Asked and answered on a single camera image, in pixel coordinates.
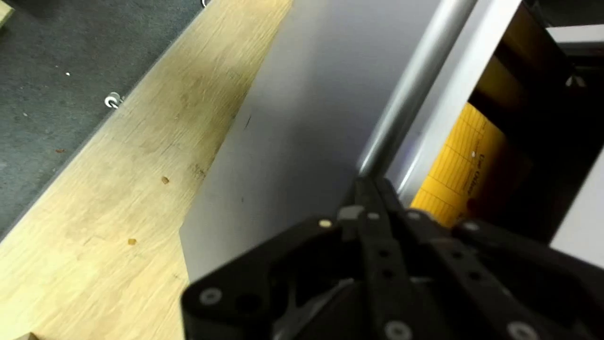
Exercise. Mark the grey file cabinet drawer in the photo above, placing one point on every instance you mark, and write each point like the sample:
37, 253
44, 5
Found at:
303, 137

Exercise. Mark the yellow cylindrical object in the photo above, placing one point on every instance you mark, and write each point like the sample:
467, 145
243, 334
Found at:
465, 156

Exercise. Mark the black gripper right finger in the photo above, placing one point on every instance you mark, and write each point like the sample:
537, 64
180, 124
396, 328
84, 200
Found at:
492, 283

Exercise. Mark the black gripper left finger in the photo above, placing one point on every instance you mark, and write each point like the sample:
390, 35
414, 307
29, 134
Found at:
328, 275

